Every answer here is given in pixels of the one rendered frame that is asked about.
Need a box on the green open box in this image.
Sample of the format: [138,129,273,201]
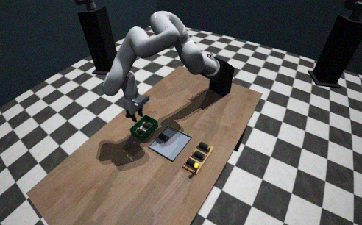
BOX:
[129,115,158,142]

